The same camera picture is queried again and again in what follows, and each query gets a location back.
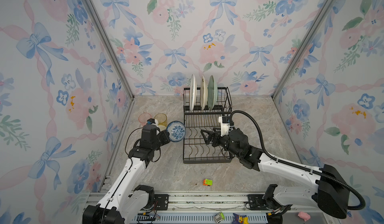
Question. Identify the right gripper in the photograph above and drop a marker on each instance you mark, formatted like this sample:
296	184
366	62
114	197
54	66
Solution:
216	136

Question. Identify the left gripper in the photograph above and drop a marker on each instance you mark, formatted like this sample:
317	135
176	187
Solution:
164	134

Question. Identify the blue floral bowl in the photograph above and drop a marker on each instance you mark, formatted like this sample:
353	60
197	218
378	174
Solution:
177	131

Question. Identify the yellow transparent cup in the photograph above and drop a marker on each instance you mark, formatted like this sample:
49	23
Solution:
161	119

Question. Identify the pink transparent cup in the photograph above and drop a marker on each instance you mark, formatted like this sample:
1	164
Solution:
143	118

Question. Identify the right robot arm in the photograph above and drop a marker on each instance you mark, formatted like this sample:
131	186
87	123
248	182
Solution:
317	187

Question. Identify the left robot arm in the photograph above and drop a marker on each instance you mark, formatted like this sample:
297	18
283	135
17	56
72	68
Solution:
124	200

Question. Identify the white plate with blue rim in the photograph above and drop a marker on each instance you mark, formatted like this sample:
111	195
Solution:
193	92

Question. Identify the cream plate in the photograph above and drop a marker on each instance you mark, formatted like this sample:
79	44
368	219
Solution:
203	93

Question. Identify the small colourful toy cube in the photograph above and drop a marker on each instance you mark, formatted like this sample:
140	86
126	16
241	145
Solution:
207	182

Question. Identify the green plate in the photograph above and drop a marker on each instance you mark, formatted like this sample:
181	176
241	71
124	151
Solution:
212	92

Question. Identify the green white small box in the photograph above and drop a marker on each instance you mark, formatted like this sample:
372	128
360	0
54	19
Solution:
220	217

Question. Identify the purple yellow toy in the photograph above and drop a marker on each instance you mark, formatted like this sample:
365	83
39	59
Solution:
240	219

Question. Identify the pink toy pig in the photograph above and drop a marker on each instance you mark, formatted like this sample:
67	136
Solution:
304	216

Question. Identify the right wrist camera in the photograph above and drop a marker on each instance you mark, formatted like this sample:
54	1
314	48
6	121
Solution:
226	125

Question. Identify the black wire dish rack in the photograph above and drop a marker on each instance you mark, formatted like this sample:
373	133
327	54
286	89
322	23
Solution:
197	122

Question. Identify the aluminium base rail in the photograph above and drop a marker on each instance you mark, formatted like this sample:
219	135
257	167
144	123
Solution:
203	207

